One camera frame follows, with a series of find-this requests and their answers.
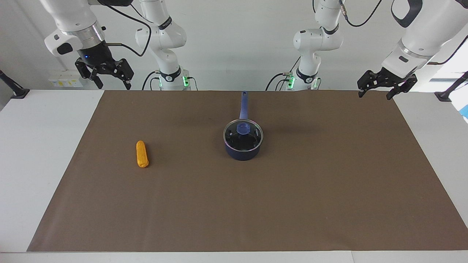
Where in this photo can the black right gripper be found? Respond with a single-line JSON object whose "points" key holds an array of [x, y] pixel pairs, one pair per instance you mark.
{"points": [[95, 54]]}

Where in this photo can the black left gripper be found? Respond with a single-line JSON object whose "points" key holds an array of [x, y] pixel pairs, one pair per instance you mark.
{"points": [[389, 78]]}

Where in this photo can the yellow corn cob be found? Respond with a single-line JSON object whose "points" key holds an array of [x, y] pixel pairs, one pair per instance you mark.
{"points": [[142, 154]]}

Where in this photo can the glass lid with blue knob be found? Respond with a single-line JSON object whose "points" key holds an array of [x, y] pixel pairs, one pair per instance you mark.
{"points": [[252, 137]]}

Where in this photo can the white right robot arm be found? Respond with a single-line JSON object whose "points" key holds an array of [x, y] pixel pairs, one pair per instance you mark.
{"points": [[73, 18]]}

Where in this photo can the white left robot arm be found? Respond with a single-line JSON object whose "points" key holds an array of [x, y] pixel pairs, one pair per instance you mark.
{"points": [[427, 29]]}

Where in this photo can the blue object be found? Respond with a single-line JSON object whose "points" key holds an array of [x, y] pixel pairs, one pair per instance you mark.
{"points": [[465, 111]]}

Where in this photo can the brown table mat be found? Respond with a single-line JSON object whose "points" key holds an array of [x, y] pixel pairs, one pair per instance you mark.
{"points": [[256, 204]]}

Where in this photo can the white wall socket box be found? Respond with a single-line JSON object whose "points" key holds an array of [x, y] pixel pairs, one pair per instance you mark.
{"points": [[65, 78]]}

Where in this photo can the black camera stand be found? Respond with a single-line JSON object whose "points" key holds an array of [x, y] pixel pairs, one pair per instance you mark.
{"points": [[446, 95], [16, 91]]}

